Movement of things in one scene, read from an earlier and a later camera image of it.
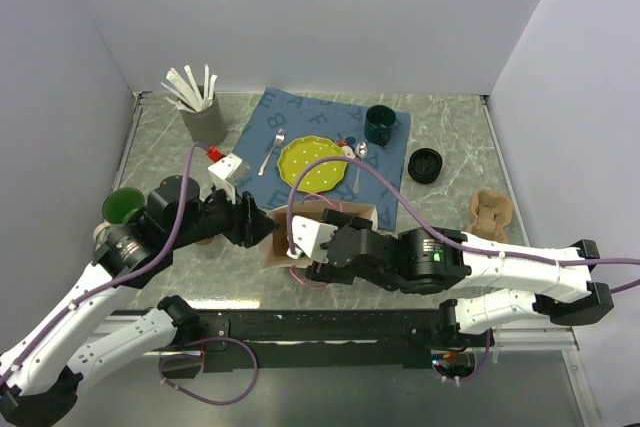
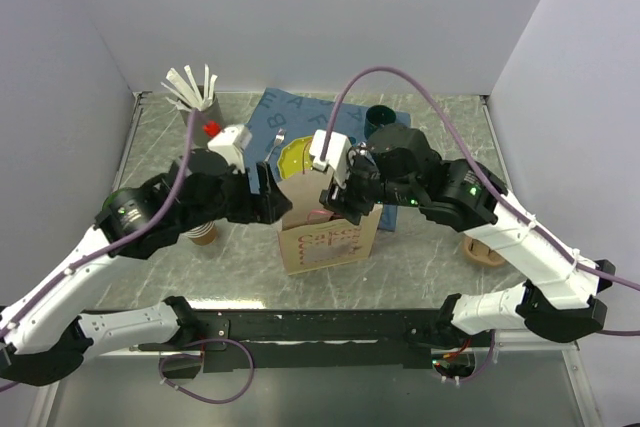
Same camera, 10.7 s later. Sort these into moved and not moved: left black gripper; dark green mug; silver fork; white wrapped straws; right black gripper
Moved: right black gripper; left black gripper
Not moved: white wrapped straws; silver fork; dark green mug
